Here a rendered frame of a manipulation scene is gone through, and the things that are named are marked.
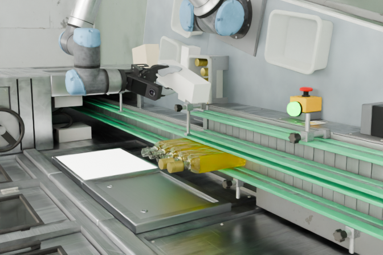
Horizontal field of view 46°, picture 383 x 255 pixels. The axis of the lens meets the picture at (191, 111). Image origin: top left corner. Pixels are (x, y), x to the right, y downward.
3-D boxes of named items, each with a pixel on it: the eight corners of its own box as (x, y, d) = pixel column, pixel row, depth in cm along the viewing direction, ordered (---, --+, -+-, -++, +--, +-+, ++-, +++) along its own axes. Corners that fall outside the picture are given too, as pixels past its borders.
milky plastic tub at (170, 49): (171, 79, 224) (155, 79, 220) (176, 34, 216) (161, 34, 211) (189, 91, 211) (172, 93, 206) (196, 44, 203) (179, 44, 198)
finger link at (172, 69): (174, 56, 149) (149, 64, 146) (182, 61, 145) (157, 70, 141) (175, 64, 151) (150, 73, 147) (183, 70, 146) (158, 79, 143)
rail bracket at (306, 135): (322, 136, 126) (285, 142, 119) (323, 110, 125) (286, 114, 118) (333, 139, 122) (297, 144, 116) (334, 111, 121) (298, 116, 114)
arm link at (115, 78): (110, 73, 132) (108, 99, 135) (125, 73, 135) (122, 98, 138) (101, 65, 138) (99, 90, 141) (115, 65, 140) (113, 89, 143)
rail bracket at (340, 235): (365, 242, 116) (329, 255, 109) (367, 216, 115) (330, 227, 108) (379, 248, 113) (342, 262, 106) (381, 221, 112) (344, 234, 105)
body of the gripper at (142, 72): (147, 62, 147) (113, 63, 141) (160, 71, 141) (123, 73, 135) (145, 85, 150) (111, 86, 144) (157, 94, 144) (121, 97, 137)
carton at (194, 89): (173, 59, 158) (158, 60, 155) (211, 83, 139) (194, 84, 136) (171, 75, 160) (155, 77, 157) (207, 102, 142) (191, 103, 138)
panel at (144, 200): (121, 152, 223) (51, 162, 206) (121, 146, 223) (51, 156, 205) (231, 211, 148) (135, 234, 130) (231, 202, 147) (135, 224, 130)
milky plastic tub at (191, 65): (203, 106, 198) (186, 107, 194) (203, 54, 195) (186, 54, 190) (227, 111, 184) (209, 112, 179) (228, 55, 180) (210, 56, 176)
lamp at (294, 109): (291, 114, 142) (284, 115, 141) (292, 100, 142) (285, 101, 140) (302, 116, 139) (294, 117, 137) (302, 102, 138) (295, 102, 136)
